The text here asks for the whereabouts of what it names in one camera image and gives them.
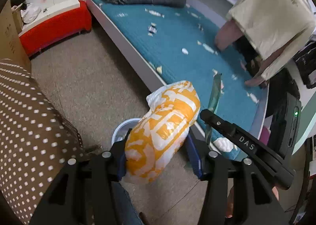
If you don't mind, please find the orange white plastic bag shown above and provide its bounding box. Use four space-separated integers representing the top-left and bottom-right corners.
124 80 200 184

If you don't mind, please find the right hand thumb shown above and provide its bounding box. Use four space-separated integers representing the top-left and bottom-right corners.
226 186 279 218

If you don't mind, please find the blue jeans leg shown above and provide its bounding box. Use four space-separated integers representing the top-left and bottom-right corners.
112 182 144 225

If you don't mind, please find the blue plastic basin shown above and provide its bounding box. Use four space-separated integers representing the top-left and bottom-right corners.
111 118 141 145

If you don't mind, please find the pink hanging garment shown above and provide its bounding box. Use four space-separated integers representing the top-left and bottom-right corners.
214 19 288 87

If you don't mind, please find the teal candy print mattress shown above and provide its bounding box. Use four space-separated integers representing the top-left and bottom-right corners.
85 0 266 162

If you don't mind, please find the beige hanging sweater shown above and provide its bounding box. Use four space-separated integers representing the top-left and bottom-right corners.
227 0 315 80

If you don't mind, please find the large cardboard box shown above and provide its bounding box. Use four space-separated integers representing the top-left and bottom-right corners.
0 0 32 73

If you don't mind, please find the red covered bench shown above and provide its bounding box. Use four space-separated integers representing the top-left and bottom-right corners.
19 1 92 57

